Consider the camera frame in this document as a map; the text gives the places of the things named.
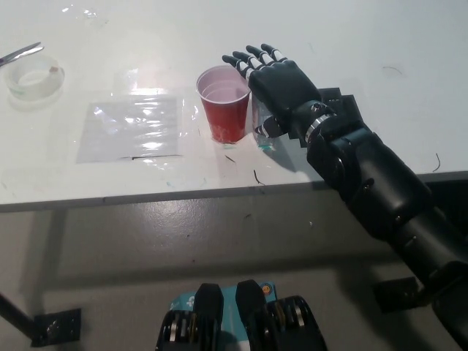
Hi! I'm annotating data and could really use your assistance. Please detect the silver scissors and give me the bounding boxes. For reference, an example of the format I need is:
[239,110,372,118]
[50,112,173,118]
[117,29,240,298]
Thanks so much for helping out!
[0,42,45,67]

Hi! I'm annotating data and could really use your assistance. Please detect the glossy grey plastic sheet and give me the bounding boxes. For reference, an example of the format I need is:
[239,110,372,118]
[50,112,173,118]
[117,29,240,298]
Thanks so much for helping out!
[75,94,183,165]

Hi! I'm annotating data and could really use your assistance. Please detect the crumpled clear tape piece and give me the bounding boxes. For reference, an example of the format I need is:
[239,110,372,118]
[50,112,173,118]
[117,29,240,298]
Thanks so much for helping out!
[60,4,99,22]

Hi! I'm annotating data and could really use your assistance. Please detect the red plastic cup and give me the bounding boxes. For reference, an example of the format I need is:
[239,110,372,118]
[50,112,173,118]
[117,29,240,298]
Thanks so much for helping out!
[196,64,252,143]

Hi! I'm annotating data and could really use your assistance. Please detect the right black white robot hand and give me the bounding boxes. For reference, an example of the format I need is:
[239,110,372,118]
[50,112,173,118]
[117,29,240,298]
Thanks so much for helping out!
[222,43,325,140]

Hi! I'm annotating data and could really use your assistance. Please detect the clear tape roll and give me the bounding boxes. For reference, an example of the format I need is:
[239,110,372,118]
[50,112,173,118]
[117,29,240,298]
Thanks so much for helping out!
[6,54,67,100]

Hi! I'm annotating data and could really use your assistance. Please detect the black tape square patch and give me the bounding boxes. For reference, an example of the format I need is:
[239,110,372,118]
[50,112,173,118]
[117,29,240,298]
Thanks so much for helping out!
[287,86,363,148]

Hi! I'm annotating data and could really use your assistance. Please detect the clear soap bottle black pump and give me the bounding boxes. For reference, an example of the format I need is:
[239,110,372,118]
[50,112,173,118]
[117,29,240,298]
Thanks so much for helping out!
[252,93,279,149]

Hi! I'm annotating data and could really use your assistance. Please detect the black teal robot torso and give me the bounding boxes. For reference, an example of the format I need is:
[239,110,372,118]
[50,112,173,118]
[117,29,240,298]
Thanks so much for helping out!
[155,279,328,351]

